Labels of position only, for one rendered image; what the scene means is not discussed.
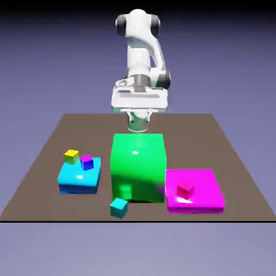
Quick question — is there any large cyan box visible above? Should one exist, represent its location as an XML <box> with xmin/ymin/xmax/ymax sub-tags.
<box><xmin>57</xmin><ymin>156</ymin><xmax>102</xmax><ymax>195</ymax></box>

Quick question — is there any large magenta box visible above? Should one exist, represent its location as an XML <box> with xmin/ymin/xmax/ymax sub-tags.
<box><xmin>164</xmin><ymin>169</ymin><xmax>226</xmax><ymax>215</ymax></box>

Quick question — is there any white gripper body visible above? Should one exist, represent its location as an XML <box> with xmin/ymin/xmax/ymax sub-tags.
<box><xmin>111</xmin><ymin>86</ymin><xmax>169</xmax><ymax>113</ymax></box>

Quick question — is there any small red cube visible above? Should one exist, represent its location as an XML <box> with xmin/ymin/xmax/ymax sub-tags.
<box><xmin>176</xmin><ymin>180</ymin><xmax>195</xmax><ymax>199</ymax></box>

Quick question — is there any small yellow cube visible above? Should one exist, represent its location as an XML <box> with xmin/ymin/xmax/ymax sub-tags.
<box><xmin>64</xmin><ymin>149</ymin><xmax>80</xmax><ymax>165</ymax></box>

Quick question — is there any large green box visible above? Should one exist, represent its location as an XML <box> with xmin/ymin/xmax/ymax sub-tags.
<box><xmin>110</xmin><ymin>133</ymin><xmax>167</xmax><ymax>204</ymax></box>

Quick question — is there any small purple cube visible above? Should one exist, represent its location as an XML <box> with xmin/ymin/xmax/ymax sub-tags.
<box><xmin>80</xmin><ymin>154</ymin><xmax>95</xmax><ymax>171</ymax></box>

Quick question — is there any small cyan cube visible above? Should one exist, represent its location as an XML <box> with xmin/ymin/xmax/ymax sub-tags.
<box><xmin>109</xmin><ymin>197</ymin><xmax>129</xmax><ymax>219</ymax></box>

